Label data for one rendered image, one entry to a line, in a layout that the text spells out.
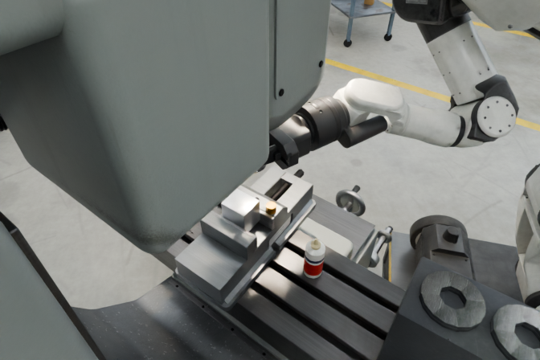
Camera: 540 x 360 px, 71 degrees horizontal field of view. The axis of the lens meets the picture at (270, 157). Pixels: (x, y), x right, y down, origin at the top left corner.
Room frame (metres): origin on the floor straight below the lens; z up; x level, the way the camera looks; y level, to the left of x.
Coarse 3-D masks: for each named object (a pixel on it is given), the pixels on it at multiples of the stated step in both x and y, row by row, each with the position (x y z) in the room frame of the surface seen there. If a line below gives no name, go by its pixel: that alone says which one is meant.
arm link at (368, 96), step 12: (348, 84) 0.63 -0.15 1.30; (360, 84) 0.63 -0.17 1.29; (372, 84) 0.63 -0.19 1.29; (384, 84) 0.64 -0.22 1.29; (348, 96) 0.60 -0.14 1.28; (360, 96) 0.60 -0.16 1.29; (372, 96) 0.60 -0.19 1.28; (384, 96) 0.61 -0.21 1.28; (396, 96) 0.61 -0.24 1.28; (360, 108) 0.59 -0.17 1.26; (372, 108) 0.59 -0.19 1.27; (384, 108) 0.59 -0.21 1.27; (396, 108) 0.59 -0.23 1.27; (408, 108) 0.62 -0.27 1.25; (396, 120) 0.59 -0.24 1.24; (408, 120) 0.60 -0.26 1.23; (396, 132) 0.60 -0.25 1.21
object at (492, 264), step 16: (432, 240) 0.80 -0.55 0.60; (448, 240) 0.78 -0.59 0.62; (464, 240) 0.80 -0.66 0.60; (480, 240) 0.82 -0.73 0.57; (416, 256) 0.82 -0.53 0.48; (432, 256) 0.74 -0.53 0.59; (448, 256) 0.74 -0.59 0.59; (464, 256) 0.74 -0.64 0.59; (480, 256) 0.75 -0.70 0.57; (496, 256) 0.75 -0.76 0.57; (512, 256) 0.75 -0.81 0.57; (464, 272) 0.68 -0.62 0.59; (480, 272) 0.69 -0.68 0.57; (496, 272) 0.69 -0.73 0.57; (512, 272) 0.69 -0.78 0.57; (496, 288) 0.64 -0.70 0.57; (512, 288) 0.64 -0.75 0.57
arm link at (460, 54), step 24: (432, 48) 0.73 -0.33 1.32; (456, 48) 0.70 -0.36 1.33; (480, 48) 0.69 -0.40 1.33; (456, 72) 0.68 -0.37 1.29; (480, 72) 0.66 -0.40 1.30; (456, 96) 0.67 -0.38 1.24; (480, 96) 0.63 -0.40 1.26; (504, 96) 0.62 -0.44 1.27; (480, 120) 0.58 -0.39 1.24; (504, 120) 0.59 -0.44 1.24
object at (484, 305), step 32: (416, 288) 0.31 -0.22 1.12; (448, 288) 0.31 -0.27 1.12; (480, 288) 0.31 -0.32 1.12; (416, 320) 0.26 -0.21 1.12; (448, 320) 0.26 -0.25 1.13; (480, 320) 0.26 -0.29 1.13; (512, 320) 0.26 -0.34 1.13; (384, 352) 0.27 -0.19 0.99; (416, 352) 0.25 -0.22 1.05; (448, 352) 0.23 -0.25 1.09; (480, 352) 0.22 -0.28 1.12; (512, 352) 0.21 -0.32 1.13
